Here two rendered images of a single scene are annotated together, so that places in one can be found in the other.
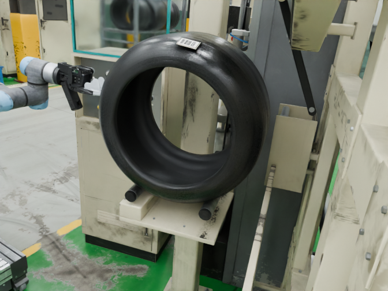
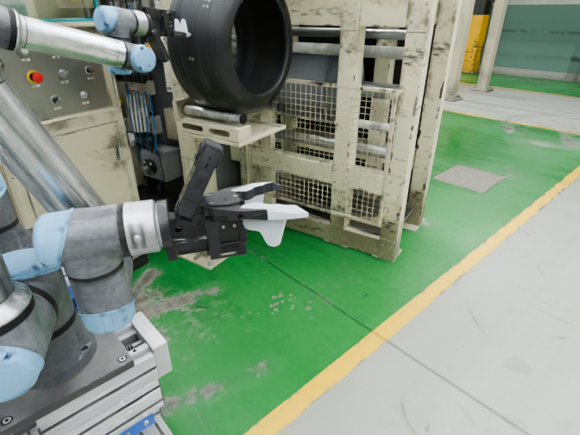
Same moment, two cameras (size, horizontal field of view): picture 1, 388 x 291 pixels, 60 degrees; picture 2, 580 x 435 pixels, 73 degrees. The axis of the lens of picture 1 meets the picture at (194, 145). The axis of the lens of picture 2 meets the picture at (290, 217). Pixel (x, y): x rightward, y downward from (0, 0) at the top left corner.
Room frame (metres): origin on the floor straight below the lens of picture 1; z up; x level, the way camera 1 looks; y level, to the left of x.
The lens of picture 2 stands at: (0.35, 1.75, 1.32)
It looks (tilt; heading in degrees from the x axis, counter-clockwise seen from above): 28 degrees down; 287
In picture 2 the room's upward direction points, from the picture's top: straight up
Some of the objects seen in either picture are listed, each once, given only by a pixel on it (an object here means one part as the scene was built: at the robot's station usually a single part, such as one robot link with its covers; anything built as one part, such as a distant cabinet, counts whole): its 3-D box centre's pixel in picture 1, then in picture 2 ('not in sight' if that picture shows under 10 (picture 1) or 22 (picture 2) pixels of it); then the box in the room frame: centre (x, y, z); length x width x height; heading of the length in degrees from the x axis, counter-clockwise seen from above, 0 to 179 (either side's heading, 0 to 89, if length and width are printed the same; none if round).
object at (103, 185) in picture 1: (131, 155); (57, 168); (1.95, 0.39, 0.63); 0.56 x 0.41 x 1.27; 74
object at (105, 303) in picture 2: not in sight; (104, 286); (0.76, 1.38, 0.94); 0.11 x 0.08 x 0.11; 124
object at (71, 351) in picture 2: not in sight; (47, 337); (0.95, 1.37, 0.77); 0.15 x 0.15 x 0.10
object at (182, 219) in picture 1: (181, 205); (234, 129); (1.17, 0.03, 0.80); 0.37 x 0.36 x 0.02; 74
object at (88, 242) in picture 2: not in sight; (85, 237); (0.75, 1.40, 1.04); 0.11 x 0.08 x 0.09; 34
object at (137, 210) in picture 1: (150, 189); (214, 128); (1.21, 0.17, 0.84); 0.36 x 0.09 x 0.06; 164
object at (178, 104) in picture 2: not in sight; (205, 104); (1.34, -0.02, 0.90); 0.40 x 0.03 x 0.10; 74
